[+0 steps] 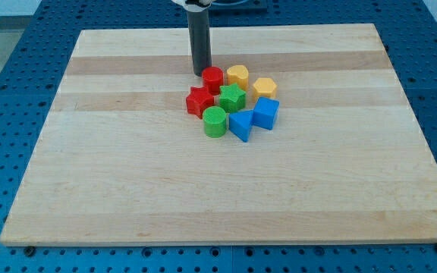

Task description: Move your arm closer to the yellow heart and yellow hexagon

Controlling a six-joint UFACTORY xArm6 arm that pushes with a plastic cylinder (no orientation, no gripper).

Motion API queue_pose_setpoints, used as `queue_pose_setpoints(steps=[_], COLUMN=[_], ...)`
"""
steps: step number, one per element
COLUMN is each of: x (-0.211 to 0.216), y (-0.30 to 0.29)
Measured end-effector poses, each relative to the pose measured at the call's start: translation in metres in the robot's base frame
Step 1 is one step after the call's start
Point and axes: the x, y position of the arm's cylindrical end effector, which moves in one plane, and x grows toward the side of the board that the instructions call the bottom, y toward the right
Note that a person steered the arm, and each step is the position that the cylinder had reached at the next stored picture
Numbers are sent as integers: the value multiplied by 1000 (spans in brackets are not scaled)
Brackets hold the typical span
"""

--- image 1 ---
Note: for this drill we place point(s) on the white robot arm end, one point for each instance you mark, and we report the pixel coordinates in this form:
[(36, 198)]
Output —
[(194, 5)]

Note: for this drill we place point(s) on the yellow heart block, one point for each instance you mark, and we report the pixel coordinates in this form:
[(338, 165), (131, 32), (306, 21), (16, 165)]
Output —
[(238, 74)]

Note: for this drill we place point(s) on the yellow hexagon block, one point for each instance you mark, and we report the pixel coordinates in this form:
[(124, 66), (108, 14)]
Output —
[(264, 87)]

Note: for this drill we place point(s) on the green cylinder block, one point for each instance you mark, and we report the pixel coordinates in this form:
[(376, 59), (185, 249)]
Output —
[(214, 120)]

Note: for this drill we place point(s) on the blue triangle block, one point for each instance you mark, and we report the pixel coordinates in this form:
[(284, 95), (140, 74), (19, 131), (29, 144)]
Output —
[(240, 124)]

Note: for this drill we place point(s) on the green star block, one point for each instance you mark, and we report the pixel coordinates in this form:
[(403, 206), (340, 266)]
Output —
[(232, 98)]

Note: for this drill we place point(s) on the red star block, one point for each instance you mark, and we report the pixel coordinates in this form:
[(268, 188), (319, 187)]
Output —
[(198, 100)]

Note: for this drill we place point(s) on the blue cube block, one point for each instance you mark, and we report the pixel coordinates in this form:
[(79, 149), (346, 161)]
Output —
[(265, 113)]

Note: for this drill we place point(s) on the red cylinder block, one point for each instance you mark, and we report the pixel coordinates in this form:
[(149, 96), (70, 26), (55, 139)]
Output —
[(213, 78)]

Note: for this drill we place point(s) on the wooden board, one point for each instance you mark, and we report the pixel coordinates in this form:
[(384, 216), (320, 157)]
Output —
[(120, 162)]

